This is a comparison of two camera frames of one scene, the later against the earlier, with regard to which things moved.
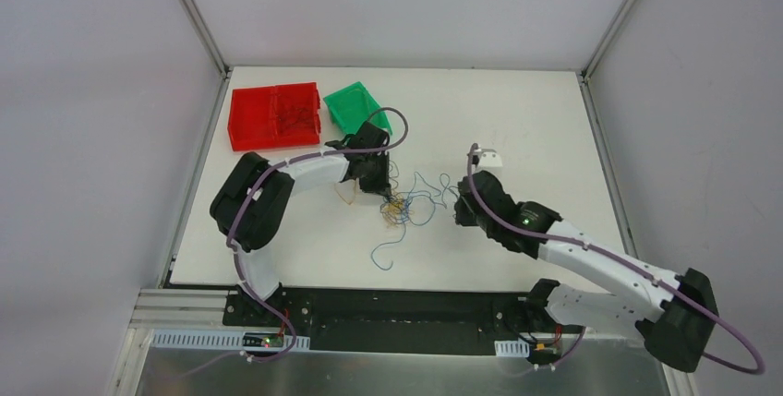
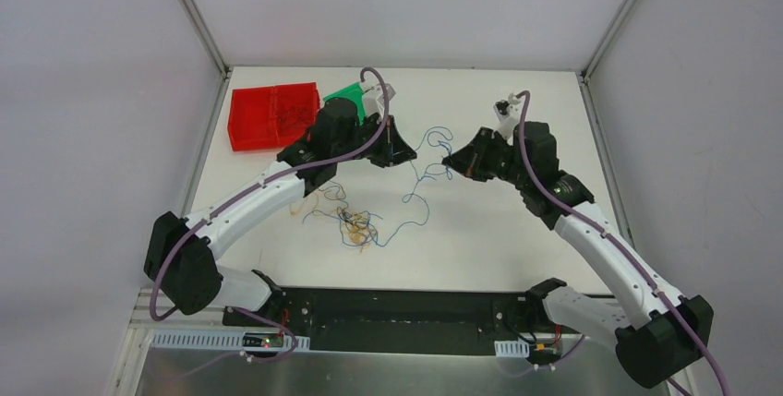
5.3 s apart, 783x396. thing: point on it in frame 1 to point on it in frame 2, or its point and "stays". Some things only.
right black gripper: x=467 y=209 to x=483 y=156
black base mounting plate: x=427 y=320 stays
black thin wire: x=293 y=111 to x=278 y=132
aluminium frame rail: x=179 y=308 stays
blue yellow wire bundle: x=415 y=207 to x=355 y=229
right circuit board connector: x=543 y=354 stays
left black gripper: x=379 y=179 to x=384 y=141
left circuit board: x=262 y=340 stays
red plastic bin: x=274 y=116 stays
